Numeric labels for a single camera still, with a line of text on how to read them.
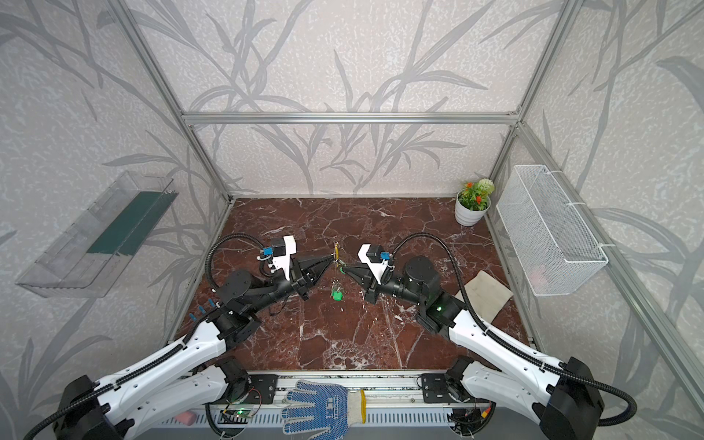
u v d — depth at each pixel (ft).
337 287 2.22
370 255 1.80
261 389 2.41
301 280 1.82
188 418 2.19
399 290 1.90
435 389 2.42
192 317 2.84
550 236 2.07
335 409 2.32
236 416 2.34
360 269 2.03
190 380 1.86
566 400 1.26
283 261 1.81
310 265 1.94
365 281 2.00
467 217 3.49
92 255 2.12
